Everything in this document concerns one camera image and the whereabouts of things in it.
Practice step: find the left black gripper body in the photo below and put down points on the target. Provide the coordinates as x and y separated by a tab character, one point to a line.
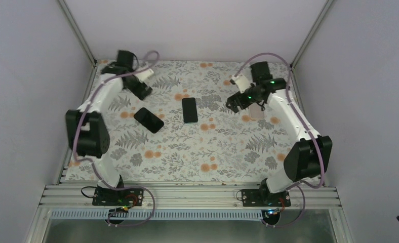
137	90

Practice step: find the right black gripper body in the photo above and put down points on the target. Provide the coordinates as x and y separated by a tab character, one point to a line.
244	103

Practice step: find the beige phone case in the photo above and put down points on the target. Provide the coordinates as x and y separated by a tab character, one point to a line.
256	111

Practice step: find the black phone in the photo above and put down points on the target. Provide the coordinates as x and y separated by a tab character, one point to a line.
189	110
148	120

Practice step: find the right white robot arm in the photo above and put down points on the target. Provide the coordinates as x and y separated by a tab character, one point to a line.
308	159

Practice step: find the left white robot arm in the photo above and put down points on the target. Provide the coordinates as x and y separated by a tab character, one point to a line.
87	133

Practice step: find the floral patterned table mat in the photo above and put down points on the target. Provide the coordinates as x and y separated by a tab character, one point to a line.
222	146

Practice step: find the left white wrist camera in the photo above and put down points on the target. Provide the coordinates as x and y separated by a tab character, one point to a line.
144	75

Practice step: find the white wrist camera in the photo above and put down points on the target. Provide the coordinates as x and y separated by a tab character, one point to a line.
144	75
242	82

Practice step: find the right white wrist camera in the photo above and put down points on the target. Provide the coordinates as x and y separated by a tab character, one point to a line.
242	82

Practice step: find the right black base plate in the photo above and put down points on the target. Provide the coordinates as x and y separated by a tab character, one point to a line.
260	198

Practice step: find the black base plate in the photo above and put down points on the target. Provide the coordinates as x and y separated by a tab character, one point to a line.
123	198
260	198

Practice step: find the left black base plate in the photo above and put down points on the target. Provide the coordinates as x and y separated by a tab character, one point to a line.
123	198

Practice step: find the aluminium rail frame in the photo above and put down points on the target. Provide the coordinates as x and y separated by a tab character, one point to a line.
175	196

